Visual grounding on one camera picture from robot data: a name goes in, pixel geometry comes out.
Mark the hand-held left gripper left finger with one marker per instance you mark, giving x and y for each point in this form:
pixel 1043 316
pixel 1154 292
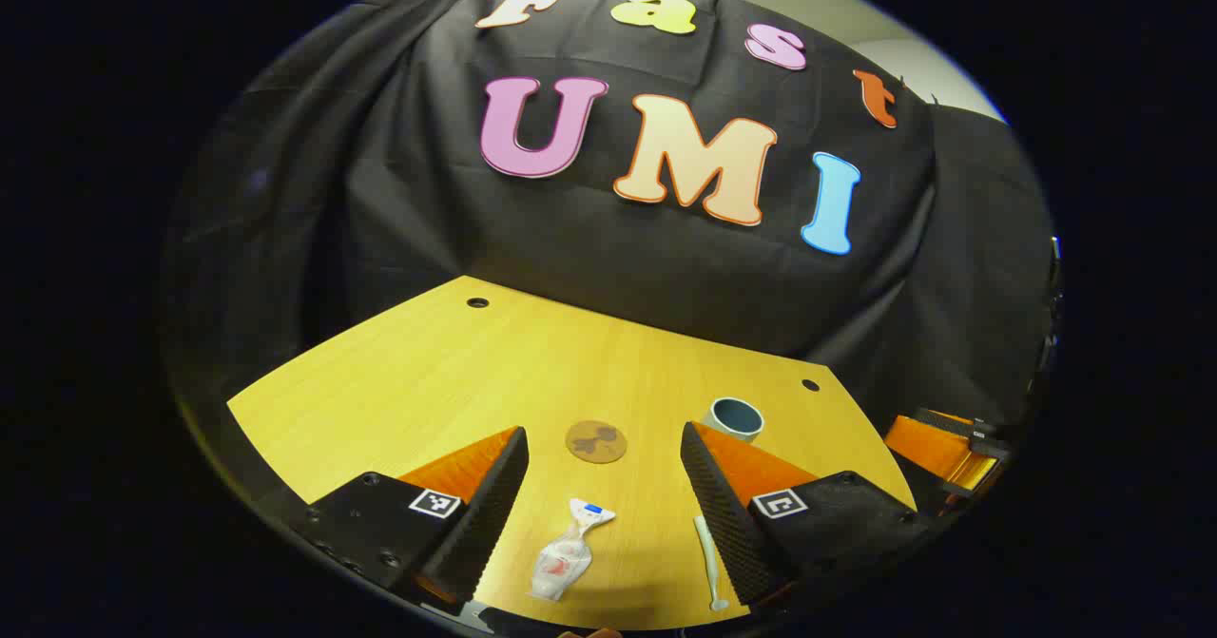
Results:
pixel 490 510

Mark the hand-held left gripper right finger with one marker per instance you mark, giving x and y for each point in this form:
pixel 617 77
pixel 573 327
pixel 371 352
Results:
pixel 727 514

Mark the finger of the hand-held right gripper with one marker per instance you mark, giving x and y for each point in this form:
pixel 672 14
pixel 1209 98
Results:
pixel 927 448

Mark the pale green toothbrush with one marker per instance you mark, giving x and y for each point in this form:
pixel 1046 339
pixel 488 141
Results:
pixel 707 557

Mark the white toothpaste tube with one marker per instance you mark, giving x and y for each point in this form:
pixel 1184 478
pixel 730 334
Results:
pixel 563 562

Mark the light blue cup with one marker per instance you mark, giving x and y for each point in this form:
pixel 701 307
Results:
pixel 734 419

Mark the round brown coaster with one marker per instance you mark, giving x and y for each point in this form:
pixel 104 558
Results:
pixel 596 441

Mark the wooden desktop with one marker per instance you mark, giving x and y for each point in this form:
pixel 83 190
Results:
pixel 428 381

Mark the black backdrop cloth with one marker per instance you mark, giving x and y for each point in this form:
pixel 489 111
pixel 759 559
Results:
pixel 570 229

